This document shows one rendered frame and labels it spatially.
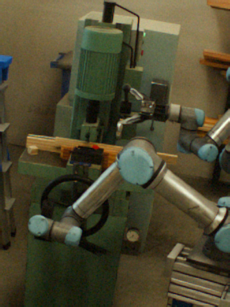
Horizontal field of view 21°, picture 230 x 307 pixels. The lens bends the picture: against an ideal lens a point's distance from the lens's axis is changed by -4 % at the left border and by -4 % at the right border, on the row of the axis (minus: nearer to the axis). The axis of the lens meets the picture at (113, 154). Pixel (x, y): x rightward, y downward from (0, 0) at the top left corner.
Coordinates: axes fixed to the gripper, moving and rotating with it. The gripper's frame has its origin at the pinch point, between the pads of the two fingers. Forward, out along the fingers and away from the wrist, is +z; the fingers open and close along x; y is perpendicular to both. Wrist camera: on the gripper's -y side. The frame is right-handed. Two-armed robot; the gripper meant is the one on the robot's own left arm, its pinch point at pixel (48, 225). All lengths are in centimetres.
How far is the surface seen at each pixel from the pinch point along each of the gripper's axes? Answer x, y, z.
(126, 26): 18, -96, 12
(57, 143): -4.5, -38.0, 23.2
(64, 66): -28, -119, 169
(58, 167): -1.1, -25.9, 12.5
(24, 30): -75, -162, 221
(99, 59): 10, -71, -5
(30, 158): -14.8, -28.3, 16.5
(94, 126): 11.1, -46.4, 14.2
